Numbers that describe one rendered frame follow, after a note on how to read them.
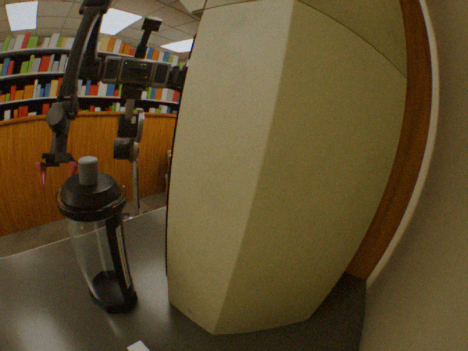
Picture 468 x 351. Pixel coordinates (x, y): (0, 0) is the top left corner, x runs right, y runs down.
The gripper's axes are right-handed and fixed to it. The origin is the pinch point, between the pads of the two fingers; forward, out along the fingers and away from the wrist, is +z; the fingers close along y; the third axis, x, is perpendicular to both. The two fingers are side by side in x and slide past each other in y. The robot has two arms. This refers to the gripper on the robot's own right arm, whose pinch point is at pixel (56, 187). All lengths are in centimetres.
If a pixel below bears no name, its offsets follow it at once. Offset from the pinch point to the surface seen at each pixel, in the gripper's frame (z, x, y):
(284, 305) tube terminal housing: 24, -38, 40
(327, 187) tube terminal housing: 6, -48, 37
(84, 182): 2.8, -32.1, 14.6
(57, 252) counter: 16.5, -6.9, 0.6
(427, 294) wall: 27, -61, 53
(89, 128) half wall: -77, 146, -12
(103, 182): 2.8, -31.3, 17.2
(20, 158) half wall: -41, 127, -90
